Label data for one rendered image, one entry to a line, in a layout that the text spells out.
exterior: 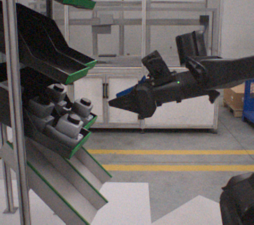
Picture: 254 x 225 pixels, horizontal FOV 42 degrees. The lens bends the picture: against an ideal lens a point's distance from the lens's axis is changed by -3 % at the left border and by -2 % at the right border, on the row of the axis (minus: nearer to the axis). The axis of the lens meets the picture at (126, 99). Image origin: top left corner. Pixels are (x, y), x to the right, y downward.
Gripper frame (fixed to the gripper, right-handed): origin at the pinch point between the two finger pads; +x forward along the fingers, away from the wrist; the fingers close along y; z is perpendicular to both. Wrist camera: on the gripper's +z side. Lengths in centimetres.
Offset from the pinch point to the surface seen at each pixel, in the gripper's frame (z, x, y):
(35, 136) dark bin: -3.4, 20.3, 6.9
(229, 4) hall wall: 28, -104, -849
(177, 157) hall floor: -132, 34, -284
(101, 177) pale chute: -26.8, 19.2, -20.5
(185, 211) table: -48, -2, -32
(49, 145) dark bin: -5.8, 17.7, 6.9
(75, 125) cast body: -3.3, 11.9, 3.6
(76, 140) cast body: -6.6, 12.6, 3.6
